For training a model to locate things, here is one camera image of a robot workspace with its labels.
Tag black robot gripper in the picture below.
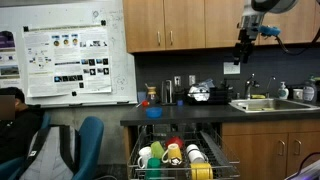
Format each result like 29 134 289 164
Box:
232 28 259 66

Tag blue plastic bowl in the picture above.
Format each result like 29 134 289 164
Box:
145 106 164 120

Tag black dish drying rack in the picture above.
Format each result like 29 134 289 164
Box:
185 83 236 106

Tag red plastic bowl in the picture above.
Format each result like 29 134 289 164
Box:
165 135 185 150

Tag chrome kitchen faucet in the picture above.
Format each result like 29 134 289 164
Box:
243 73 261 100

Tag wooden upper cabinet door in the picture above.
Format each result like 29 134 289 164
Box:
122 0 166 54
163 0 207 51
204 0 247 49
257 0 317 46

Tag wooden cabinet door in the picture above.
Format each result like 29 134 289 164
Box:
163 0 207 51
122 0 166 54
286 131 320 178
204 0 247 49
222 132 289 180
257 0 317 46

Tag slim chrome faucet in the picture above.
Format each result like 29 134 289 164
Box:
265 76 278 100

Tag crumpled clear plastic bag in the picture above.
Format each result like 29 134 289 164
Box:
187 78 216 102

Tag stainless steel sink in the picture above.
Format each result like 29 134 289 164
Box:
228 97 320 114

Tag white soap dispenser bottle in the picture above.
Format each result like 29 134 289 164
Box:
277 81 290 101

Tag small white container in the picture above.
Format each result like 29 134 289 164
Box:
292 88 305 101

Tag dark bottle with green cap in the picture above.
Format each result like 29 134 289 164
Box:
302 75 318 104

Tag steel and black kettle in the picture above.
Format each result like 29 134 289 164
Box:
160 79 177 106

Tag glass pour-over coffee maker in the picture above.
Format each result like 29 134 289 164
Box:
145 83 161 107

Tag wooden lower cabinet door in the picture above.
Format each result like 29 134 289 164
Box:
286 131 320 178
222 132 289 180

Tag small red round object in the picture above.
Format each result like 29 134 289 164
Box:
135 99 150 109

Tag white mug with dark stripe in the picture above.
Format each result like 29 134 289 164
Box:
185 143 210 165

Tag all yellow mug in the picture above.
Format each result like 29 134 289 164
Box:
189 162 214 180

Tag light green plastic cup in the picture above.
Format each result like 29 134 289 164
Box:
150 140 165 160

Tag white device with purple glow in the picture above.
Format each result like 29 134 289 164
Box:
284 159 320 180

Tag plain white mug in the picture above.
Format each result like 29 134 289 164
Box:
136 146 153 170

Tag dark green plastic cup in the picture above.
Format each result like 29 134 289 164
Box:
145 157 163 180

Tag blue chair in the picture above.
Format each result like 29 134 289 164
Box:
71 115 105 180

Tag large white research poster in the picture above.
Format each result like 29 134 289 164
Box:
22 24 113 99

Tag grey and black backpack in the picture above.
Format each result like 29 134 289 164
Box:
16 124 81 180

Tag seated person in black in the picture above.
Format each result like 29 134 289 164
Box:
0 86 46 165

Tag poster with purple header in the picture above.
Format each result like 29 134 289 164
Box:
0 30 22 90

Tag person in dark jacket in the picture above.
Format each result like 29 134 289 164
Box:
0 112 53 180

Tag white paper wall sign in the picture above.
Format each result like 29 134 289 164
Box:
223 61 241 76

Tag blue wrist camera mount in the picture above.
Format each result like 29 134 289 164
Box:
257 25 282 37

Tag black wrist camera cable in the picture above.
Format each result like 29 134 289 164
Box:
274 26 320 57

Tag metal lower cabinet handle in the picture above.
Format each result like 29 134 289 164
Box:
277 139 287 157
293 138 303 156

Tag metal wire dishwasher rack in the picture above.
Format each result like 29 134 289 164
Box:
126 128 242 180

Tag yellow mug with white handle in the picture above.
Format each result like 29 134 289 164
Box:
161 143 184 167

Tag wall whiteboard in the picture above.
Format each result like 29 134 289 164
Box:
0 0 139 108

